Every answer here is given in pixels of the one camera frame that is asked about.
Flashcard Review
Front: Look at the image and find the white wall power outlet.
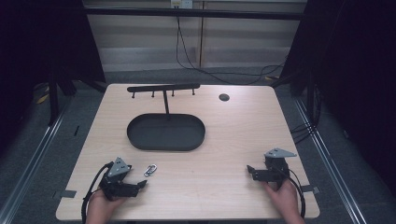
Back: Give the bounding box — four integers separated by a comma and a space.
170, 0, 194, 9

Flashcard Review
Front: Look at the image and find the black curtain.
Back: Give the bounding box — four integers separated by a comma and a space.
270, 0, 396, 190
0, 0, 106, 157

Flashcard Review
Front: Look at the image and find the person's right hand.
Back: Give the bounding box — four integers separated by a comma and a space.
262, 179, 306, 224

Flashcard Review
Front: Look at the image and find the silver floor rail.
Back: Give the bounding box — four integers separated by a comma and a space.
292, 97, 370, 224
0, 99, 74, 224

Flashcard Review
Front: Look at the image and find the silver carabiner key ring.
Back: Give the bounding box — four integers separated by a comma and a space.
143, 163, 158, 178

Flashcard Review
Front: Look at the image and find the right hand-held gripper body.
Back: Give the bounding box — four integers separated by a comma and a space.
251, 147, 298, 189

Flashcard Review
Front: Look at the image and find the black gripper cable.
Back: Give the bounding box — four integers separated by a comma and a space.
80, 161, 115, 224
277, 167, 307, 219

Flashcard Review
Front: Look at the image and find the person's left hand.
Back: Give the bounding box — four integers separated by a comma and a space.
85, 189, 126, 224

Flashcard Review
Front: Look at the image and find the black key rack with tray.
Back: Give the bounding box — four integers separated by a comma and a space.
126, 82, 206, 153

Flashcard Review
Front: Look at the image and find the bundle of black floor cables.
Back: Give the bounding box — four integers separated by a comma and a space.
290, 83, 321, 145

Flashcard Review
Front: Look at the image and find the black wall cable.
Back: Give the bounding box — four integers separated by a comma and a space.
175, 15, 287, 86

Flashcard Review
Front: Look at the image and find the grey tape strip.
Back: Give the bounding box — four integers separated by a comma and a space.
51, 189, 78, 200
300, 184, 320, 195

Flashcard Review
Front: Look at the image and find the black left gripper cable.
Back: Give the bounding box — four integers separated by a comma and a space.
80, 161, 115, 224

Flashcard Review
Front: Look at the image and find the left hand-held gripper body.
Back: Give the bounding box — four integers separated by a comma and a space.
99, 156, 140, 202

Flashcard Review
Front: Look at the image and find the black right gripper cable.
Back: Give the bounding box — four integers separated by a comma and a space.
277, 167, 307, 219

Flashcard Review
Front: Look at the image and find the black horizontal metal bar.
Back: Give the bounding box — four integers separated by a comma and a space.
83, 7, 308, 21

